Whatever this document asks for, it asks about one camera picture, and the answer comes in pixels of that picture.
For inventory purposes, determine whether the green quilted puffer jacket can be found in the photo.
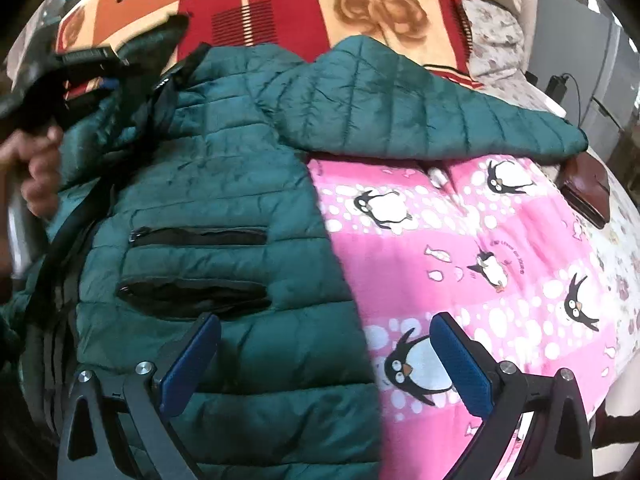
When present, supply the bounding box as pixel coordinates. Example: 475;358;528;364
1;14;588;479

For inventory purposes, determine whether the person's left hand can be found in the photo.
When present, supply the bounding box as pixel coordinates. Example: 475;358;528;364
1;126;63;219

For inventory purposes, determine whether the pink penguin blanket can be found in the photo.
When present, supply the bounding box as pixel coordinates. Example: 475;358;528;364
309;156;639;479

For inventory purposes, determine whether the brown leather wallet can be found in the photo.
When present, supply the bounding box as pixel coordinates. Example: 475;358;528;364
555;152;611;230

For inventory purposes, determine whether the black power adapter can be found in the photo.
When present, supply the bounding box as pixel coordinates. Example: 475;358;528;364
544;75;568;104

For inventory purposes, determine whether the red orange rose blanket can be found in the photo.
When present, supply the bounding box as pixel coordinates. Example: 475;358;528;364
56;0;481;89

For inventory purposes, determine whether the grey cabinet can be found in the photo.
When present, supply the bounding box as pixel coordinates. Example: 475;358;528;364
528;0;639;162

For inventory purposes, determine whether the floral white bedsheet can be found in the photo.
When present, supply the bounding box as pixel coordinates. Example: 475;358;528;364
462;0;566;117

